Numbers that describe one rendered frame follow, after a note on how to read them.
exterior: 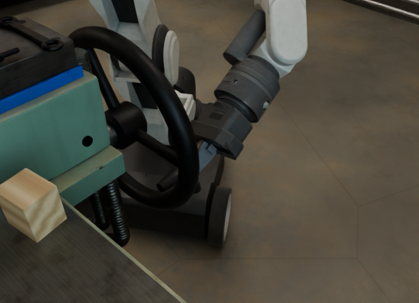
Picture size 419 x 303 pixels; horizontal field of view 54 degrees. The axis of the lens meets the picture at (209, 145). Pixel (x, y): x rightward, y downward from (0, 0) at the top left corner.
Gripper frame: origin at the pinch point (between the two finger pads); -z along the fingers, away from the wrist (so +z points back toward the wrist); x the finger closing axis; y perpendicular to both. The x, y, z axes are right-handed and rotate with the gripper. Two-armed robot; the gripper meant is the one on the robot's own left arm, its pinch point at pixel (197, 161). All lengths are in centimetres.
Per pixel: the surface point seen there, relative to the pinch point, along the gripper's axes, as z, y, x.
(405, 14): 194, -154, 122
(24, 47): -4.7, 31.3, -12.6
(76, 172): -11.4, 19.6, -11.5
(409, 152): 72, -118, 44
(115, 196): -11.7, 8.7, -1.0
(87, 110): -5.7, 23.0, -12.3
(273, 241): 4, -75, 44
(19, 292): -20.1, 22.8, -24.8
